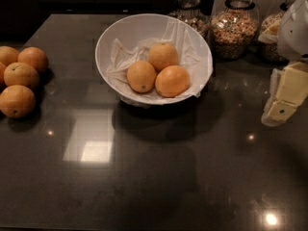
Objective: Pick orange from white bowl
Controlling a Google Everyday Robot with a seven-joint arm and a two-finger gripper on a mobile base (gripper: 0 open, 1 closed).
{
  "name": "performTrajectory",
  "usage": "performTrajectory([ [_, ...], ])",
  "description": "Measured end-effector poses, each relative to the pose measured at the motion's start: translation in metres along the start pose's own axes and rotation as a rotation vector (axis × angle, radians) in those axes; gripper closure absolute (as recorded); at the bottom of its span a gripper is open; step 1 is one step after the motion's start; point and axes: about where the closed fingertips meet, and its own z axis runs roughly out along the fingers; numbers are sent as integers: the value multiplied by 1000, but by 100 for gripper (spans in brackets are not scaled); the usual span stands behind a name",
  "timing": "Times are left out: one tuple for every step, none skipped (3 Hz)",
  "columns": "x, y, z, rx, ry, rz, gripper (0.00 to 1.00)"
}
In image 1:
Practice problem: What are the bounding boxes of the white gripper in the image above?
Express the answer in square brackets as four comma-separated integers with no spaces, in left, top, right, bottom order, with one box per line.
[261,0,308,127]

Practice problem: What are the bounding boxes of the orange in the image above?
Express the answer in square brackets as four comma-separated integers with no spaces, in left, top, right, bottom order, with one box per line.
[0,62,6,86]
[0,85,36,118]
[155,65,191,97]
[148,42,178,72]
[4,63,39,90]
[126,61,157,93]
[17,47,48,73]
[0,46,19,65]

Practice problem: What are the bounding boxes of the white bowl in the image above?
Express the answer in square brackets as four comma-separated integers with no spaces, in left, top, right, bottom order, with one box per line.
[94,13,214,107]

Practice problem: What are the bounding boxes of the right glass cereal jar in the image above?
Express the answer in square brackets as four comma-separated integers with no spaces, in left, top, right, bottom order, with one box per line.
[257,0,295,64]

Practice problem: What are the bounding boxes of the glass cereal jar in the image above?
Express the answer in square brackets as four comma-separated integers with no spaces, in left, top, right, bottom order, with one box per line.
[257,0,295,64]
[210,0,259,61]

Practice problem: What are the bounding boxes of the middle glass cereal jar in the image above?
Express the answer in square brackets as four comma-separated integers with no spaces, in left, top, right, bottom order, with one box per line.
[210,0,259,61]

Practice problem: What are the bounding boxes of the white paper liner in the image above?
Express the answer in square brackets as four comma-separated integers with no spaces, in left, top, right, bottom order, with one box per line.
[106,18,202,106]

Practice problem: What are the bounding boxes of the left glass jar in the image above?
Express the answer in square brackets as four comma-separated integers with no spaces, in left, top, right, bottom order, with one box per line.
[169,0,210,38]

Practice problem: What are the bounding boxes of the orange on table front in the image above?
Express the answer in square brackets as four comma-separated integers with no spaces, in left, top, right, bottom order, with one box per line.
[0,85,36,118]

